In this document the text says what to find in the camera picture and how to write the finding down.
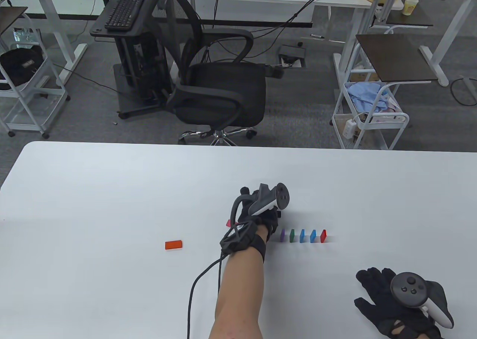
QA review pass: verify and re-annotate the person's right hand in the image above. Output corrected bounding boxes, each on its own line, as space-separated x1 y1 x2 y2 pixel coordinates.
354 267 453 339

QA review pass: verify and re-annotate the person's left hand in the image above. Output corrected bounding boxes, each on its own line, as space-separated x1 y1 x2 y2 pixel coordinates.
237 186 282 243

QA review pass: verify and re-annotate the grey white hand controller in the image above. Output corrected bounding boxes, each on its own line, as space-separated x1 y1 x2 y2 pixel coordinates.
231 183 290 228
390 272 455 329

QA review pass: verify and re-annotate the person's left forearm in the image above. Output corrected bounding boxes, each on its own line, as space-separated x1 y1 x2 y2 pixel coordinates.
209 229 269 339

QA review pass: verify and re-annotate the black mesh office chair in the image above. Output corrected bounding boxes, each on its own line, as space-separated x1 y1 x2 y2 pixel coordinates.
147 0 284 146

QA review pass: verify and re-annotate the light blue cloth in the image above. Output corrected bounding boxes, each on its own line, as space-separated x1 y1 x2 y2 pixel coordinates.
346 83 390 112

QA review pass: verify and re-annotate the grey floor socket box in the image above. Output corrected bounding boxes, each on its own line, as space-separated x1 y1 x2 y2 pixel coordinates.
278 45 308 68

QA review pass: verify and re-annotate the white cart with brown top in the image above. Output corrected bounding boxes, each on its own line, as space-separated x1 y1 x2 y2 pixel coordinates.
331 34 438 150
0 7 71 138

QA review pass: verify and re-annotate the black computer cart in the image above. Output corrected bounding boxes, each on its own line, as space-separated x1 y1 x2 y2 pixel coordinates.
91 0 176 120

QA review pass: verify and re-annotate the dark brown side tabletop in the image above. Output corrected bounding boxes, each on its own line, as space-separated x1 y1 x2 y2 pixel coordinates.
386 10 434 27

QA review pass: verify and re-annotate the black keyboard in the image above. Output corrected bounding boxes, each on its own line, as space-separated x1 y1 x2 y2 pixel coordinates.
104 0 148 32

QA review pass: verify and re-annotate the black bag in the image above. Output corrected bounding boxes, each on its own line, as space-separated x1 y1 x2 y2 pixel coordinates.
0 47 44 90

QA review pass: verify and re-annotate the clear plastic packet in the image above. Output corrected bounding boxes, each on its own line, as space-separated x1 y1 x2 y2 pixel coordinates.
13 28 41 50

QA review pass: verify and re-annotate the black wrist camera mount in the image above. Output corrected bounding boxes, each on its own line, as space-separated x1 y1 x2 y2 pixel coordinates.
220 222 268 259

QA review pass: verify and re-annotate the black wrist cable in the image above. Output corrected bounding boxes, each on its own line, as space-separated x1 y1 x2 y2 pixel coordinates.
186 253 226 339

